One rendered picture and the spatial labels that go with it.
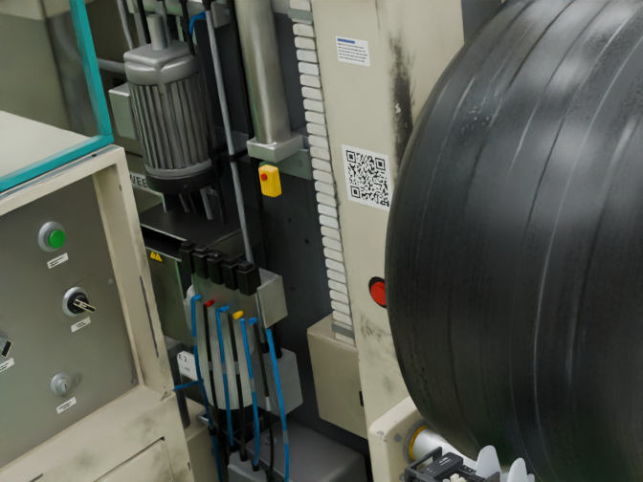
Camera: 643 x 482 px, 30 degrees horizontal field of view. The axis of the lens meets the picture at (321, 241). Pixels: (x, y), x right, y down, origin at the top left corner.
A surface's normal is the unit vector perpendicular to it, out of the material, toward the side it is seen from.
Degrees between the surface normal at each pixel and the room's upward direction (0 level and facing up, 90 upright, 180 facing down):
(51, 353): 90
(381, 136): 90
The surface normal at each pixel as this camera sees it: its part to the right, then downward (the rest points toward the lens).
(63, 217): 0.71, 0.23
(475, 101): -0.55, -0.39
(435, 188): -0.65, -0.11
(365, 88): -0.69, 0.40
